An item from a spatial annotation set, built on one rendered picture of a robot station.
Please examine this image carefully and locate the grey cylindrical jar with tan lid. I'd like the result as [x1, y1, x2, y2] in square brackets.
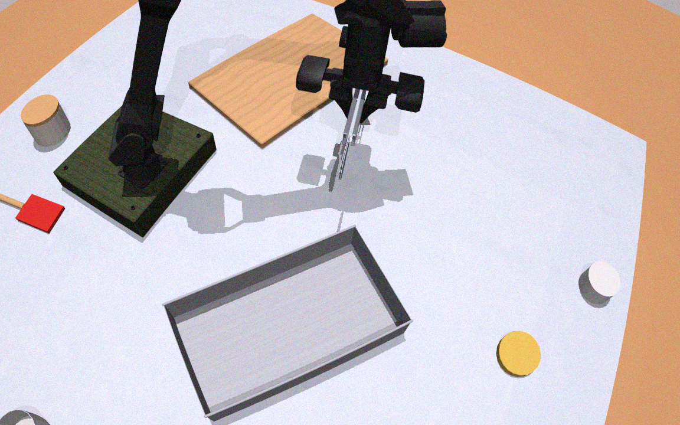
[21, 94, 71, 147]

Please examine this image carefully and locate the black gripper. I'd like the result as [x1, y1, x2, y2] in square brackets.
[296, 45, 425, 123]

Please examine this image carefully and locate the yellow round disc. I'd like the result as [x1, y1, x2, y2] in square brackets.
[496, 331, 541, 377]

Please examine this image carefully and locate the grey cylinder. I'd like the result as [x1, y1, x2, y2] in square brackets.
[578, 261, 620, 305]

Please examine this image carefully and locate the light brown wooden board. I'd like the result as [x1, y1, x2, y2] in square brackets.
[188, 14, 346, 149]

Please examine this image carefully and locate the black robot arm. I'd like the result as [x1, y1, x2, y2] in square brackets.
[108, 0, 447, 189]

